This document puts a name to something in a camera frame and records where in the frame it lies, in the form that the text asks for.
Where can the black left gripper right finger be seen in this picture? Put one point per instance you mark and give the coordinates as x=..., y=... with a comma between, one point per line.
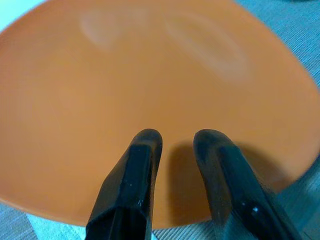
x=230, y=180

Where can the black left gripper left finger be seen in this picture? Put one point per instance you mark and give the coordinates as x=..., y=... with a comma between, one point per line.
x=130, y=180

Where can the orange plastic plate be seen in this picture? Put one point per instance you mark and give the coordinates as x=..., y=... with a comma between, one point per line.
x=100, y=112

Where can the grey woven placemat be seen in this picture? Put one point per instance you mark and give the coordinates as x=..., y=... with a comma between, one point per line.
x=300, y=37

